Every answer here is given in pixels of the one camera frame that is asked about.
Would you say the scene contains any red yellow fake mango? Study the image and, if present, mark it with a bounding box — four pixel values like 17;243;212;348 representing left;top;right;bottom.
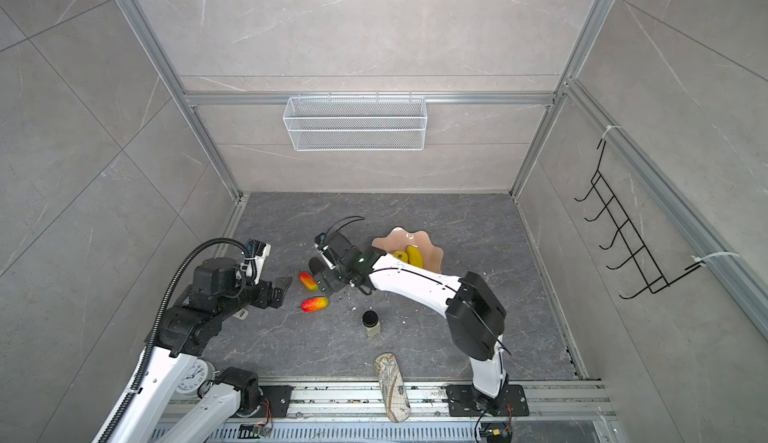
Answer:
298;272;319;292

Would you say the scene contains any red yellow fake pear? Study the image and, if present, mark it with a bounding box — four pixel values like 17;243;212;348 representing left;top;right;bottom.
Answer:
301;297;329;313

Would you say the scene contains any small yellow green fruit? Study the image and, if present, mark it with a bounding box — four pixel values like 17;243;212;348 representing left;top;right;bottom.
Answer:
393;251;410;264

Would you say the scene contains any yellow fake lemon fruit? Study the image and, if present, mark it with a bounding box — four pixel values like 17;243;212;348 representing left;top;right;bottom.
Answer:
406;245;424;269

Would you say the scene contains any dark fake avocado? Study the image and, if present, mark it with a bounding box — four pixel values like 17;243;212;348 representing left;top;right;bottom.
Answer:
308;257;327;276

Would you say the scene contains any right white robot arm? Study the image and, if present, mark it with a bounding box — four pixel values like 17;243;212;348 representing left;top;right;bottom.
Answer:
309;248;508;405

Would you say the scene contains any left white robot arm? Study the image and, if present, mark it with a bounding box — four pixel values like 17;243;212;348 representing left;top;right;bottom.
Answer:
95;257;293;442

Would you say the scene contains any pink wavy fruit bowl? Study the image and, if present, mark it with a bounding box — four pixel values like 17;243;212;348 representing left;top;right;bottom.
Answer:
372;227;444;274

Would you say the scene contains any small jar black lid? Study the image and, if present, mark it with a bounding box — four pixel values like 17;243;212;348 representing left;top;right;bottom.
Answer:
362;310;381;339

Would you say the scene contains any white analog clock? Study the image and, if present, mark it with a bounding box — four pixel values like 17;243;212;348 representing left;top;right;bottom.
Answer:
175;359;215;399

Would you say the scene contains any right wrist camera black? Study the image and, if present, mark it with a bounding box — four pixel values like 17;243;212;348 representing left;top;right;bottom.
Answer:
314;231;360;269

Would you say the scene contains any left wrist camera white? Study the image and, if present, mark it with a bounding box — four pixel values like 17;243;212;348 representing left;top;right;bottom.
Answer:
241;239;271;283

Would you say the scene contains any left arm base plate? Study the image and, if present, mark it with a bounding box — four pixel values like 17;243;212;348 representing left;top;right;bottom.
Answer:
253;385;294;421

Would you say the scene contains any white wire mesh basket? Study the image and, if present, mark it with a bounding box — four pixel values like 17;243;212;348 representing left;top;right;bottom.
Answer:
283;99;428;152

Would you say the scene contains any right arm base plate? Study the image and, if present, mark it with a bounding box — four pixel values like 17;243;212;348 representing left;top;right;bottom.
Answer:
445;383;530;418

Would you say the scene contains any black corrugated cable conduit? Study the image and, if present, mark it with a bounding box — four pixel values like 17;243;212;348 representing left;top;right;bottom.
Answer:
95;236;250;443

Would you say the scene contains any aluminium frame rail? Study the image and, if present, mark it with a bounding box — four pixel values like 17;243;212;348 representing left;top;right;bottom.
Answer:
184;91;554;106

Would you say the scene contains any black wire hook rack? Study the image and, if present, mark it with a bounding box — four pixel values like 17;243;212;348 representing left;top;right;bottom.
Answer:
574;140;705;301

